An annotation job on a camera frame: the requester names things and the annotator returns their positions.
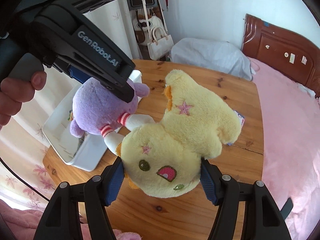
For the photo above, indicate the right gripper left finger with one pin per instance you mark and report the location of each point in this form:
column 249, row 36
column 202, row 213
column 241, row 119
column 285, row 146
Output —
column 61, row 219

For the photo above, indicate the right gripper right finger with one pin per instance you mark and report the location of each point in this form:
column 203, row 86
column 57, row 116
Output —
column 262, row 217

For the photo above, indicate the purple plush toy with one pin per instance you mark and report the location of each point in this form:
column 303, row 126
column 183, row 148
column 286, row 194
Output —
column 99, row 112

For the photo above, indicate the pink wet wipes pack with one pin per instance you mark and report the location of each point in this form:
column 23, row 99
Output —
column 241, row 119

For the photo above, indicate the yellow plush duck toy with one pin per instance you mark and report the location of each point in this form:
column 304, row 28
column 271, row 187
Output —
column 163, row 159

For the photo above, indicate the person's left hand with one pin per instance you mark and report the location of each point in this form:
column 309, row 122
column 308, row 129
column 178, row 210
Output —
column 14, row 92

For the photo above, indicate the white floral curtain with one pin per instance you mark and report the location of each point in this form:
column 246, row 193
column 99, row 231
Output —
column 25, row 184

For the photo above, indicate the pink bed blanket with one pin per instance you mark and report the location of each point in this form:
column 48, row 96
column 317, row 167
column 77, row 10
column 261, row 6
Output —
column 290, row 114

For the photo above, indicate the white handbag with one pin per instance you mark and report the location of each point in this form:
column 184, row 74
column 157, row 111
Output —
column 161, row 43

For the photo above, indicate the grey pillow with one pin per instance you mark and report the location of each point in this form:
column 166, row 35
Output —
column 220, row 56

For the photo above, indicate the dark wooden headboard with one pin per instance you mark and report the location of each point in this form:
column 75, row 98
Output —
column 288, row 52

